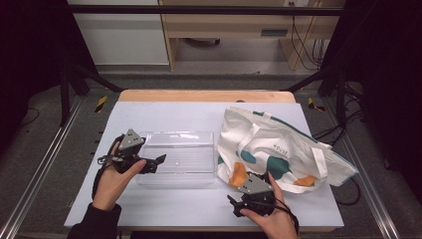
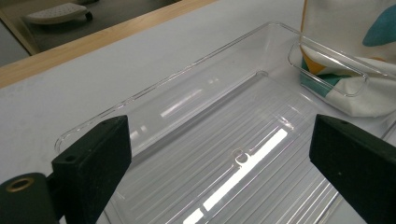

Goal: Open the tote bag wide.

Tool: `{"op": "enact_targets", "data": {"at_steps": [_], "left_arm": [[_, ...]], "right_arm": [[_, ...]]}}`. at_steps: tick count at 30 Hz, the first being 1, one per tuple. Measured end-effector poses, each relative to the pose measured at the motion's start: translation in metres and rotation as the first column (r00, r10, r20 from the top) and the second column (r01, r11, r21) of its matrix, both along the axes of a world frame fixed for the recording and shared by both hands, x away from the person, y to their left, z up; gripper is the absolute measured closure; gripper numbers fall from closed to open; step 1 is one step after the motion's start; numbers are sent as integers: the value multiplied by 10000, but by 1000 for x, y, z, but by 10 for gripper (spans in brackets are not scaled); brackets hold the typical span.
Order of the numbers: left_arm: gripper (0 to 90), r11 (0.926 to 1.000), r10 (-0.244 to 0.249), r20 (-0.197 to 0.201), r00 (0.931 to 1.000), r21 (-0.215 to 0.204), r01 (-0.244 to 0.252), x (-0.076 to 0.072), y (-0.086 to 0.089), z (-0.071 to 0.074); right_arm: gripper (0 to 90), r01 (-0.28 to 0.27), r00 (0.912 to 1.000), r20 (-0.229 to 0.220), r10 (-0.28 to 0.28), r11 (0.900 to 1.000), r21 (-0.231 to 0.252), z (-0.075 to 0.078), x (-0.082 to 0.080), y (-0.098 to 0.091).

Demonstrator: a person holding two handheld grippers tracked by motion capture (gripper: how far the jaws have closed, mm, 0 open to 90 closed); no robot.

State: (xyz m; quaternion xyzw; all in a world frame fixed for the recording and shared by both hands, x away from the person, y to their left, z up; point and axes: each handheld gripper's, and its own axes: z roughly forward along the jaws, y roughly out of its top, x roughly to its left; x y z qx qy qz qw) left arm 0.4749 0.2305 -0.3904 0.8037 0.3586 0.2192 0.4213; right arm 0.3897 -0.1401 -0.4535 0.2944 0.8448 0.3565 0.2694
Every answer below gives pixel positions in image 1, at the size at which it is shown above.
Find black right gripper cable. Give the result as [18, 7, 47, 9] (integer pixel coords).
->
[265, 195, 301, 235]

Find wooden table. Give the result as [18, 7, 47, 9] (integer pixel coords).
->
[117, 89, 336, 233]

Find black cable loop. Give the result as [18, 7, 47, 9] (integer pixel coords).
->
[333, 177, 362, 206]

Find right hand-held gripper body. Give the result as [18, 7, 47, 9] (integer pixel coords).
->
[236, 170, 278, 217]

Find aluminium floor rail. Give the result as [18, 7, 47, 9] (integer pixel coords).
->
[0, 96, 85, 239]
[322, 99, 401, 239]

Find white printed tote bag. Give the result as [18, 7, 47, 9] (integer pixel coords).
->
[216, 106, 360, 194]

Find black curtain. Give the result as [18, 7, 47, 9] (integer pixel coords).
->
[319, 0, 422, 203]
[0, 0, 98, 157]

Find black floor cables bundle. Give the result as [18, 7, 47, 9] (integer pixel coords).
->
[313, 83, 366, 147]

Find light wooden desk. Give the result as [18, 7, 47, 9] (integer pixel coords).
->
[158, 0, 346, 72]

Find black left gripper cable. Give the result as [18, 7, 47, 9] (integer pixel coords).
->
[91, 133, 124, 200]

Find clear plastic container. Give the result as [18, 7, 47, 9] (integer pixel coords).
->
[134, 130, 217, 186]

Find black horizontal frame bar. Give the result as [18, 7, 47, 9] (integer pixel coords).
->
[66, 4, 344, 16]

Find black metal stand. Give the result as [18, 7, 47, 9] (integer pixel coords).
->
[284, 65, 348, 125]
[59, 63, 124, 127]

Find yellow black floor tape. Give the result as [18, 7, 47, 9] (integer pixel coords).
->
[95, 96, 109, 114]
[307, 97, 326, 113]

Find white flat board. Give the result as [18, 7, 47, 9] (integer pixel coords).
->
[64, 101, 345, 228]

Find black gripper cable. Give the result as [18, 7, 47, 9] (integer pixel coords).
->
[91, 133, 124, 200]
[265, 195, 301, 235]

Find person's left hand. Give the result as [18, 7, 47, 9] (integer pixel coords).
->
[92, 142, 147, 212]

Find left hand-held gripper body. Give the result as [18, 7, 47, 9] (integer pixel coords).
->
[98, 128, 148, 174]

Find white cabinet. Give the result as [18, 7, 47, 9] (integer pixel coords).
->
[67, 0, 170, 66]

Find person's right hand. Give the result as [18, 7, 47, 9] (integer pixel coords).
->
[239, 171, 301, 239]

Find black hanging desk cables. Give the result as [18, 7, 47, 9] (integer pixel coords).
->
[290, 1, 328, 72]

